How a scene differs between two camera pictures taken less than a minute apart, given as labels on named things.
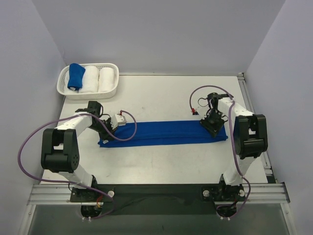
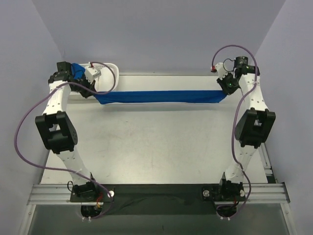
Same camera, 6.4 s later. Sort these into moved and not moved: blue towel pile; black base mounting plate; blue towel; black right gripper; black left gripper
Moved: blue towel pile; black right gripper; black left gripper
Not moved: black base mounting plate; blue towel
